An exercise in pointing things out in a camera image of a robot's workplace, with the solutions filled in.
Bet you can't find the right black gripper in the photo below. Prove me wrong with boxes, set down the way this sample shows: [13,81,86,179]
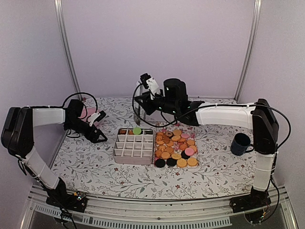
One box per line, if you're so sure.
[134,91,178,116]

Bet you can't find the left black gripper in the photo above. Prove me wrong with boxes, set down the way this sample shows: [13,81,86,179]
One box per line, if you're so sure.
[65,118,108,143]

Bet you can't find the metal serving tongs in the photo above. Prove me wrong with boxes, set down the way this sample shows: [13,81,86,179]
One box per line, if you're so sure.
[134,81,145,126]

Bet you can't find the orange swirl cookie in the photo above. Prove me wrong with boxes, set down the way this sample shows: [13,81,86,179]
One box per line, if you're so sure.
[119,130,127,135]

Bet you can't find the green round cookie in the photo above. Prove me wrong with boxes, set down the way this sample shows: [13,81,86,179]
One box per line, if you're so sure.
[132,127,142,135]

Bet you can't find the pink divided cookie tin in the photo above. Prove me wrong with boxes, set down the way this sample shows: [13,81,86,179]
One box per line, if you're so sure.
[113,128,155,165]

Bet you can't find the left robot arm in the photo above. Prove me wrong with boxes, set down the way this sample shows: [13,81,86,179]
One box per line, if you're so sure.
[1,99,107,207]

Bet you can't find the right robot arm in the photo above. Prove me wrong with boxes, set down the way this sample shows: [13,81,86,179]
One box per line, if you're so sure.
[132,75,279,209]

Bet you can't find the silver metal tray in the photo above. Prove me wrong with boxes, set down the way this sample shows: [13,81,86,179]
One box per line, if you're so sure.
[147,111,178,126]

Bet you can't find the pink plate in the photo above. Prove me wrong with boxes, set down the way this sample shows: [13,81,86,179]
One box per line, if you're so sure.
[80,107,96,119]

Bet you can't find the floral tablecloth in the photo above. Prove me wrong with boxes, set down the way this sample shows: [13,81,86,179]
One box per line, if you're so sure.
[51,97,256,199]

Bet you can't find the chocolate sprinkle donut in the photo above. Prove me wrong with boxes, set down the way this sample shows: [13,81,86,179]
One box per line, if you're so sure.
[165,131,173,138]

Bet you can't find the pink sandwich cookie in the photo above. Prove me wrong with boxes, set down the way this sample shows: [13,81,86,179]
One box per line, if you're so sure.
[181,133,190,139]

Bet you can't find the floral cookie tray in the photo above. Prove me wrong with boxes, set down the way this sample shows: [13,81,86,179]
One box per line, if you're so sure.
[153,124,199,169]

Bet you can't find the black sandwich cookie left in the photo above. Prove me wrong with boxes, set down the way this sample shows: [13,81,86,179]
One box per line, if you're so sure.
[154,158,166,168]

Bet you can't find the black sandwich cookie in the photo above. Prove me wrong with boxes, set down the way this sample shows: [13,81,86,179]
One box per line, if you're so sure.
[154,158,166,168]
[166,158,177,167]

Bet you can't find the black sandwich cookie right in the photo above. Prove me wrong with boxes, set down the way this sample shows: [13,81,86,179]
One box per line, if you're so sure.
[166,158,177,167]

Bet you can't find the pink round cookie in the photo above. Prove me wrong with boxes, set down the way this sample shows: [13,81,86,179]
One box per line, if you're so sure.
[184,147,195,156]

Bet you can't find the yellow round biscuit left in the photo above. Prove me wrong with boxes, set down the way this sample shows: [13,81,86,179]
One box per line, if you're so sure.
[176,158,187,168]

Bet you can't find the yellow round biscuit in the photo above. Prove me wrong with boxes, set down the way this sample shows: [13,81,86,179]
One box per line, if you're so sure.
[187,157,198,167]
[176,158,187,168]

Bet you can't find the yellow round biscuit right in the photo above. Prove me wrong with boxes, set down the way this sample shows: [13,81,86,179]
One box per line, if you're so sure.
[187,157,198,167]

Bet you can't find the dark blue mug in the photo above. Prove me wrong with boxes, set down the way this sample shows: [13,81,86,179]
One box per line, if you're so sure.
[230,133,254,156]

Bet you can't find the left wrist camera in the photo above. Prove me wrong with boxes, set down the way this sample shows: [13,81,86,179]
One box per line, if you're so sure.
[86,111,106,126]

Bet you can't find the black camera cable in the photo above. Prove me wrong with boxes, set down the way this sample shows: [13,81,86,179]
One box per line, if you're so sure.
[62,92,98,114]

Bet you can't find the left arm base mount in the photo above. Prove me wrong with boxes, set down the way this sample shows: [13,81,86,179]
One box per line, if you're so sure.
[46,192,88,213]

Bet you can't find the front aluminium rail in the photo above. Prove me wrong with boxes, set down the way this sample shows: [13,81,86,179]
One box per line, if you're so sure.
[21,185,299,229]

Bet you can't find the left aluminium frame post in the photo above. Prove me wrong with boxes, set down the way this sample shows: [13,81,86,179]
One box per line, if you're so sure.
[54,0,81,93]

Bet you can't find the aluminium frame post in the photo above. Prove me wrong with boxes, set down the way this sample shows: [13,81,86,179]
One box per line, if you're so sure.
[54,0,81,93]
[234,0,262,101]

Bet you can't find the right aluminium frame post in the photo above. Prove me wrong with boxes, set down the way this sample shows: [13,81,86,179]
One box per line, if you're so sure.
[234,0,262,101]

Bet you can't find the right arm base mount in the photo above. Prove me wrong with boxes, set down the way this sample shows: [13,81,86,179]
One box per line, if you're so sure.
[229,189,271,213]

